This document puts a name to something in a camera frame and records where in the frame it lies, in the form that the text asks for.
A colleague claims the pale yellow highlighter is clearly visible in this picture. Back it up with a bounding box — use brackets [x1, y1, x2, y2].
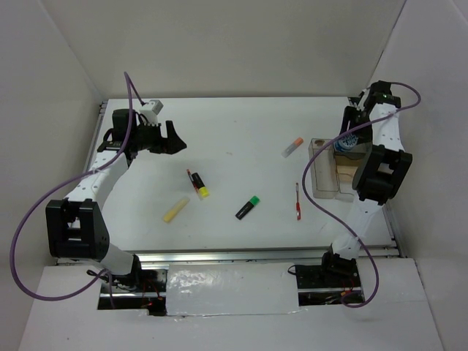
[162, 197, 190, 223]

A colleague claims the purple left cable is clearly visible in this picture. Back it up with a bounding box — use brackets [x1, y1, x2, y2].
[9, 71, 146, 310]

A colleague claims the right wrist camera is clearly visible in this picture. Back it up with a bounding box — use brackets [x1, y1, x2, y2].
[356, 87, 370, 110]

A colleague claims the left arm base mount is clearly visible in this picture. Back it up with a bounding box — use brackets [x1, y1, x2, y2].
[97, 257, 168, 317]

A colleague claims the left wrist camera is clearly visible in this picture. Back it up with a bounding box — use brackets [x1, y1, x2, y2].
[140, 99, 164, 119]

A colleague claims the black yellow-capped highlighter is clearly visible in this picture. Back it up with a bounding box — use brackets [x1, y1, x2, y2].
[192, 173, 209, 198]

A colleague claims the aluminium front rail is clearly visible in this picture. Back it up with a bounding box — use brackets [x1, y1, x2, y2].
[113, 248, 403, 265]

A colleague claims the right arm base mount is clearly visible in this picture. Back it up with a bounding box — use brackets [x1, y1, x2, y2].
[287, 252, 364, 306]

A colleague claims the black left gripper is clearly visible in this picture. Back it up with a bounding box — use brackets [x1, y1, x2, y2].
[131, 119, 186, 155]

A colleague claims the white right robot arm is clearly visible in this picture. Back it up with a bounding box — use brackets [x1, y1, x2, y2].
[319, 80, 412, 287]

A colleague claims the red pen under highlighter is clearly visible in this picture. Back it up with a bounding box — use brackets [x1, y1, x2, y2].
[186, 169, 199, 194]

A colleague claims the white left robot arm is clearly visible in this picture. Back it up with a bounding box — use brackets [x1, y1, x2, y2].
[45, 100, 186, 292]

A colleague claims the black green-capped highlighter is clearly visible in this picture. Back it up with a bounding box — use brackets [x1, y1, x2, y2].
[235, 196, 260, 220]

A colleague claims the orange-capped grey marker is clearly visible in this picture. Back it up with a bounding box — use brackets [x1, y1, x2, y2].
[282, 137, 303, 158]

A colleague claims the red gel pen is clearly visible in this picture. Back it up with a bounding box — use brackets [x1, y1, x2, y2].
[295, 182, 301, 221]

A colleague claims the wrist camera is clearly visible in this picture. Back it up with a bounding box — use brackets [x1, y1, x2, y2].
[140, 99, 164, 119]
[356, 87, 370, 110]

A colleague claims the clear compartment organizer box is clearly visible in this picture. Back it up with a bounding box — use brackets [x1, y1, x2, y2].
[310, 143, 370, 203]

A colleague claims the white foil sheet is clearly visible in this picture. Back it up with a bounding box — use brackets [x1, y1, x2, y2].
[166, 263, 300, 317]

